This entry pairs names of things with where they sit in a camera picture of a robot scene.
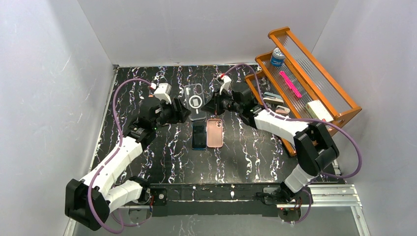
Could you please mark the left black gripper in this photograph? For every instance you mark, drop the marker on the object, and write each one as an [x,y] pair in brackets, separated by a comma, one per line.
[177,110]

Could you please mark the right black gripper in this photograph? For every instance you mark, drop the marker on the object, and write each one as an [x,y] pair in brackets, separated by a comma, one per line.
[218,106]

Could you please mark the green phone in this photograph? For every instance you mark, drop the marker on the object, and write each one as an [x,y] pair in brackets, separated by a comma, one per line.
[199,135]

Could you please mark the pink phone case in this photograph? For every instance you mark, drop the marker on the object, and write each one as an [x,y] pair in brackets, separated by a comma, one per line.
[214,133]

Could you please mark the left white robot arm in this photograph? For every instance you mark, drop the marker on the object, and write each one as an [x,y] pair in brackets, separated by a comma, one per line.
[114,163]

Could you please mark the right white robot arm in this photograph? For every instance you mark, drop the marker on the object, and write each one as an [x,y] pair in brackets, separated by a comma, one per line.
[315,148]

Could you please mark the teal grey stapler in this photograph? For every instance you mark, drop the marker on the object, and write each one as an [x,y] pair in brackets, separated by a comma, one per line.
[272,98]

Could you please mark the blue round jar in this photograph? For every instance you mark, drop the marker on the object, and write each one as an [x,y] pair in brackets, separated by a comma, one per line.
[277,57]

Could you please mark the orange wooden shelf rack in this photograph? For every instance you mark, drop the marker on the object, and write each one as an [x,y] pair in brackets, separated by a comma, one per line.
[309,77]

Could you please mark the pink flat tool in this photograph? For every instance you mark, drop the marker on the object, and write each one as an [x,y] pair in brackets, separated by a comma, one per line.
[290,84]

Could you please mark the white cardboard box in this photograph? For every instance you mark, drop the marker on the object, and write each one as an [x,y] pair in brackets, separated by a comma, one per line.
[317,110]

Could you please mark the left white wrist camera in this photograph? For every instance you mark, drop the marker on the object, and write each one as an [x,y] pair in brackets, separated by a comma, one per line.
[162,92]

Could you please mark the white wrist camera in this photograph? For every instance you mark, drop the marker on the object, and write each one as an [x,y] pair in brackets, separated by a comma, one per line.
[225,81]
[162,92]

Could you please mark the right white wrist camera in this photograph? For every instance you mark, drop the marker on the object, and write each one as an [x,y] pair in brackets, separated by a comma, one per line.
[225,81]

